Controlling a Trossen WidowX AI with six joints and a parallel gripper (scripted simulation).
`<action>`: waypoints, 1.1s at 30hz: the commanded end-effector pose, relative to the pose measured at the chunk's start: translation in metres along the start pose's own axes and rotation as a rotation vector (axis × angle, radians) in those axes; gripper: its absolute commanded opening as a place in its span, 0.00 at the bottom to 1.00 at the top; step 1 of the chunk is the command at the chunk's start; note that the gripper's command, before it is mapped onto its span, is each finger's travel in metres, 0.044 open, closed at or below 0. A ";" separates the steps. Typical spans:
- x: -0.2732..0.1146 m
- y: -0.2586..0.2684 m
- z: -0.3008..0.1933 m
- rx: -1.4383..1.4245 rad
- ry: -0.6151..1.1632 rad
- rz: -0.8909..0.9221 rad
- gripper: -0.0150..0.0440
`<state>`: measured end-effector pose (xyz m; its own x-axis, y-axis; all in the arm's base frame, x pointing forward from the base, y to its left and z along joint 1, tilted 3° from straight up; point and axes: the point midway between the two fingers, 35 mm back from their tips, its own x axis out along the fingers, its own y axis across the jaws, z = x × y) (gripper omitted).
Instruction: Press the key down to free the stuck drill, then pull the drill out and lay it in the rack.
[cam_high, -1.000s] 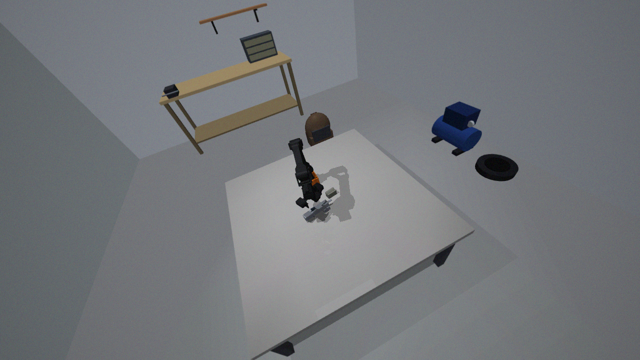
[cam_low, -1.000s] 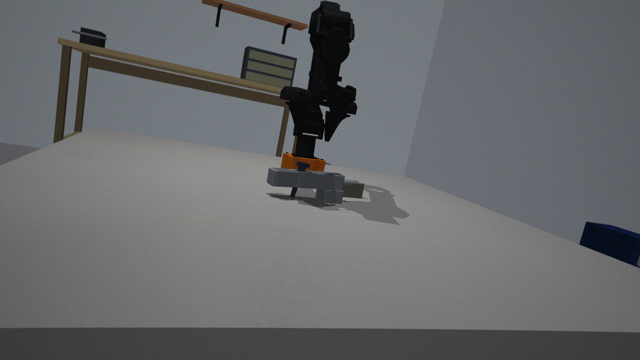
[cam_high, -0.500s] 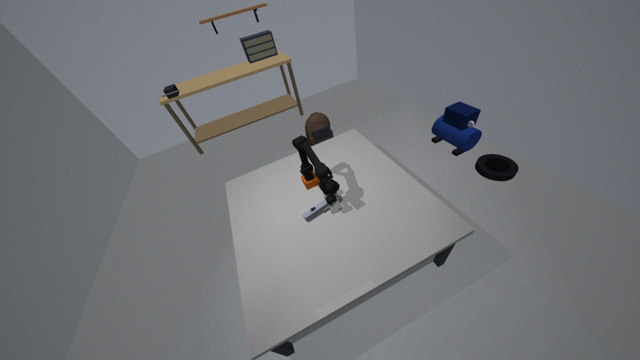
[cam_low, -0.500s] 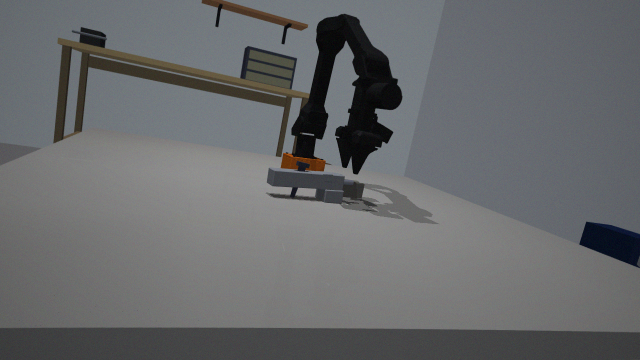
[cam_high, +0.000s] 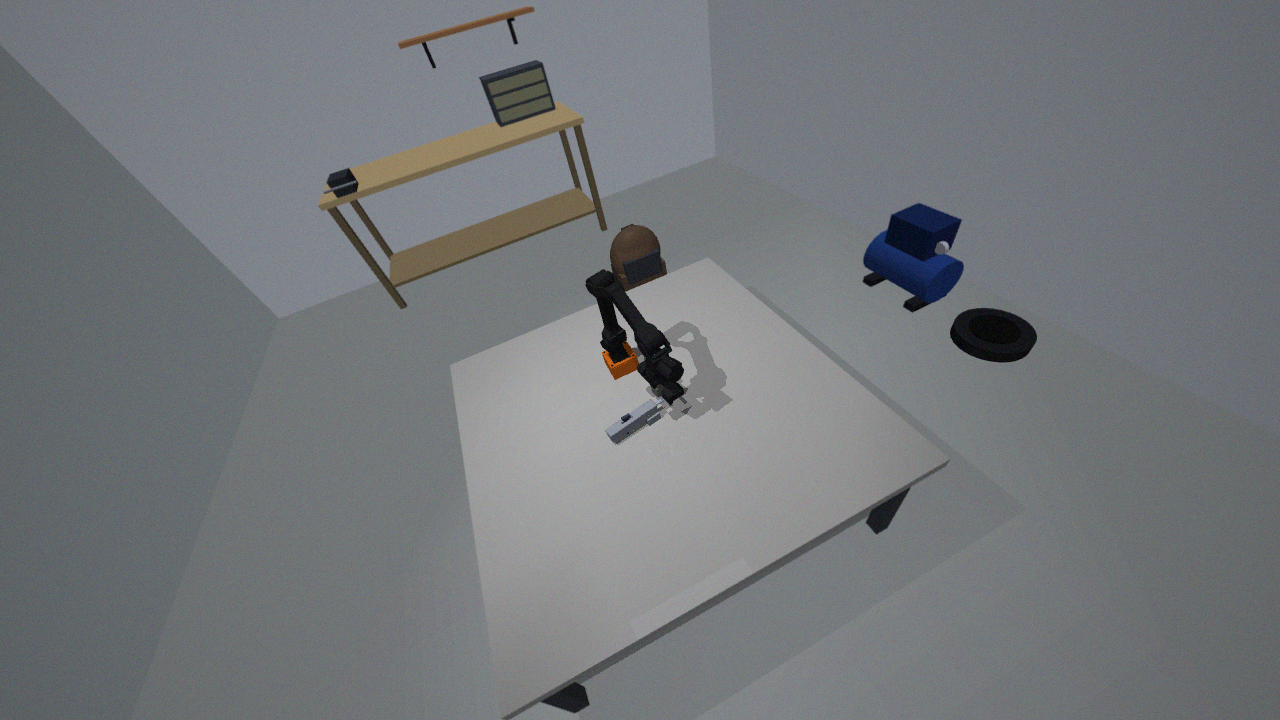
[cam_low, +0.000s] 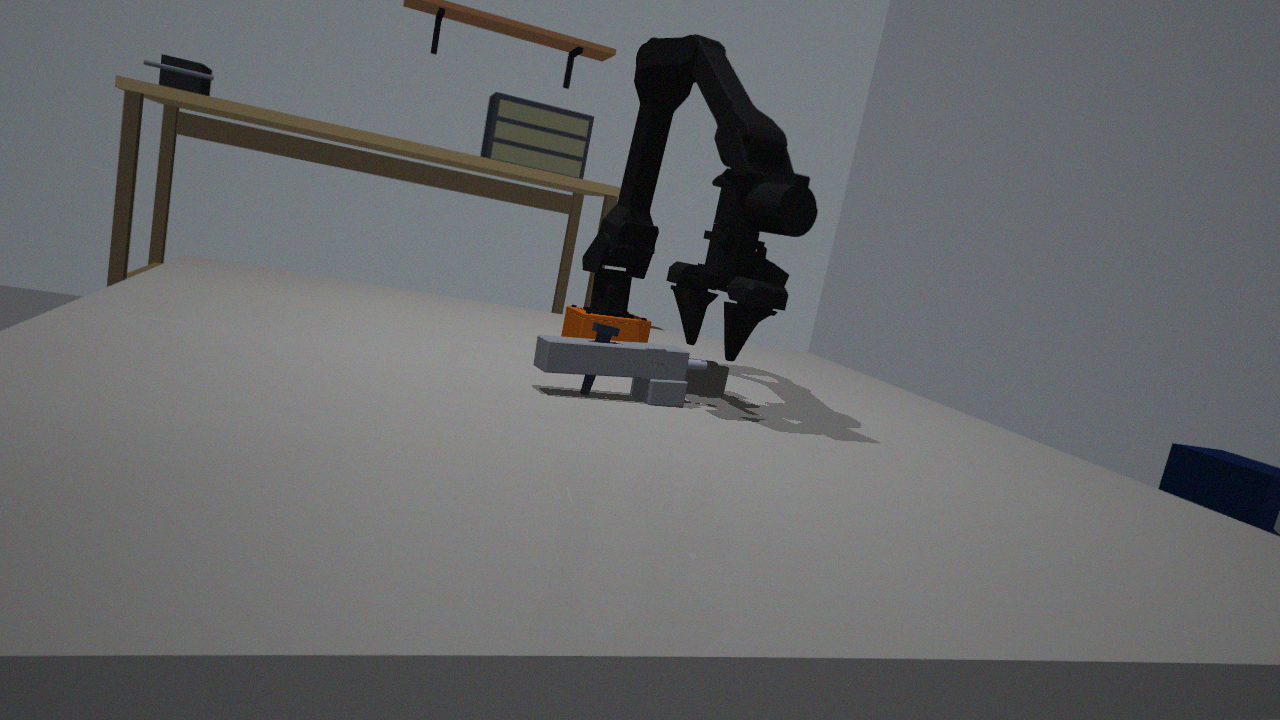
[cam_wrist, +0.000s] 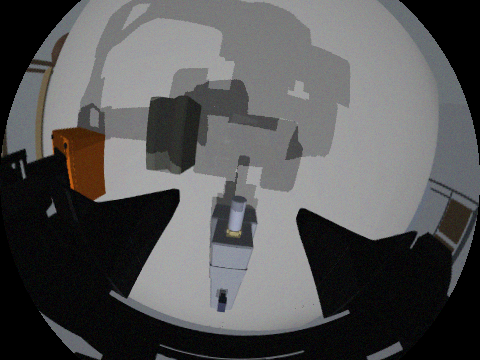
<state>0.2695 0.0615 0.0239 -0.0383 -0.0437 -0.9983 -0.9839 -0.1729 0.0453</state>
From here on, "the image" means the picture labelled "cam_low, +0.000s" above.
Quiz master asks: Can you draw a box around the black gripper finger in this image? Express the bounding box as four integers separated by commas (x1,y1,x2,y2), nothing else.
671,284,718,345
724,302,777,361

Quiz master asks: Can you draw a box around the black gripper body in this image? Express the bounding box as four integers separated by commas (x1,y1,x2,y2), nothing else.
667,223,788,311

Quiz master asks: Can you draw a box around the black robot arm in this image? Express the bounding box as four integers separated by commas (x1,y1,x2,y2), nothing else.
582,35,817,319

